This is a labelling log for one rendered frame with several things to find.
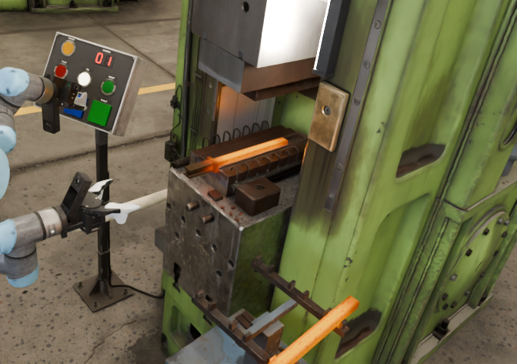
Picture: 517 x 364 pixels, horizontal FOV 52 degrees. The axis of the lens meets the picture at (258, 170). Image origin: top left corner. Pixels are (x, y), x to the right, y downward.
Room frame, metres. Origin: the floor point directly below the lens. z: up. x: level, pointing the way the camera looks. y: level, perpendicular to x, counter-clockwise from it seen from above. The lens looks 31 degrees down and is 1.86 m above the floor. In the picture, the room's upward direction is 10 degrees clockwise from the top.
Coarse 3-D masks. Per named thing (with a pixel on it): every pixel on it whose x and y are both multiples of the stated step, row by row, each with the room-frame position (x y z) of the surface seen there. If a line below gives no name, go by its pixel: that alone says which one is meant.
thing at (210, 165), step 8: (264, 144) 1.58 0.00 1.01; (272, 144) 1.59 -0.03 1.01; (280, 144) 1.60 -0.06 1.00; (232, 152) 1.48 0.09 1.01; (240, 152) 1.49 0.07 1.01; (248, 152) 1.50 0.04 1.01; (256, 152) 1.52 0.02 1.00; (208, 160) 1.40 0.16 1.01; (216, 160) 1.42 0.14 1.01; (224, 160) 1.43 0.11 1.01; (232, 160) 1.45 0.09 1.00; (192, 168) 1.34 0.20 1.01; (200, 168) 1.35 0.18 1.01; (208, 168) 1.39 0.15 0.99; (216, 168) 1.39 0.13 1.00; (192, 176) 1.33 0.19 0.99
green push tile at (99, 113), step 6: (96, 102) 1.61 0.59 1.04; (96, 108) 1.60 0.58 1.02; (102, 108) 1.60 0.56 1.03; (108, 108) 1.59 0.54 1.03; (90, 114) 1.59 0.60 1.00; (96, 114) 1.59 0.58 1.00; (102, 114) 1.59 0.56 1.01; (108, 114) 1.58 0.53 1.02; (90, 120) 1.58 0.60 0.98; (96, 120) 1.58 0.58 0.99; (102, 120) 1.57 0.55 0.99
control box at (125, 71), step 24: (96, 48) 1.72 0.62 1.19; (48, 72) 1.71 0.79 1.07; (72, 72) 1.69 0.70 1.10; (96, 72) 1.68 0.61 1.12; (120, 72) 1.66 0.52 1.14; (144, 72) 1.72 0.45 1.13; (96, 96) 1.63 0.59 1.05; (120, 96) 1.62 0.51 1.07; (72, 120) 1.60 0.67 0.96; (120, 120) 1.59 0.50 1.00
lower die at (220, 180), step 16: (272, 128) 1.76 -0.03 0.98; (288, 128) 1.76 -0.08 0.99; (224, 144) 1.58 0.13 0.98; (240, 144) 1.58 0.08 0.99; (256, 144) 1.60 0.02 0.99; (288, 144) 1.62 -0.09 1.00; (304, 144) 1.65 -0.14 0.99; (192, 160) 1.48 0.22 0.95; (240, 160) 1.46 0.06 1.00; (272, 160) 1.50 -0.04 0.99; (208, 176) 1.42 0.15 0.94; (224, 176) 1.37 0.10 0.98; (240, 176) 1.39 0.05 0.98; (224, 192) 1.37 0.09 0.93
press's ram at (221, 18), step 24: (216, 0) 1.46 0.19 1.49; (240, 0) 1.39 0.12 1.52; (264, 0) 1.33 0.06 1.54; (288, 0) 1.38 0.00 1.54; (312, 0) 1.45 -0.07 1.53; (192, 24) 1.52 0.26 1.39; (216, 24) 1.45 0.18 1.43; (240, 24) 1.38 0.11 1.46; (264, 24) 1.33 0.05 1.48; (288, 24) 1.39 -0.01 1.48; (312, 24) 1.46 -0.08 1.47; (240, 48) 1.37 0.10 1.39; (264, 48) 1.34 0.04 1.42; (288, 48) 1.40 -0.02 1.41; (312, 48) 1.48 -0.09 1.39
